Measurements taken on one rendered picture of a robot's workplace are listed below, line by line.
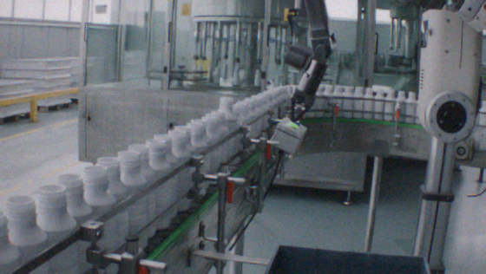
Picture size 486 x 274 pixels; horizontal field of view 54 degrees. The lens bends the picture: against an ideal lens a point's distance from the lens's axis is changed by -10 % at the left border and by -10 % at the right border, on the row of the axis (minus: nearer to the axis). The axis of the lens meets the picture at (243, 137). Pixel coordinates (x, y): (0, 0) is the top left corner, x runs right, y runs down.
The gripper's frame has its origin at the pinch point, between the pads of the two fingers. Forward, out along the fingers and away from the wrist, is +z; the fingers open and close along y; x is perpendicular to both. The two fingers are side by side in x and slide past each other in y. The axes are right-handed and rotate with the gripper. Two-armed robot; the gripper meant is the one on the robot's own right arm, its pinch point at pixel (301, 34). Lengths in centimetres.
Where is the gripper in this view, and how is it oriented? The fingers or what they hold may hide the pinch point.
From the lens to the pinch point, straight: 185.3
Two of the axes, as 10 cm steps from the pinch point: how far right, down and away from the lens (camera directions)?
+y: -9.7, -0.9, 2.1
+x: -2.2, 1.7, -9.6
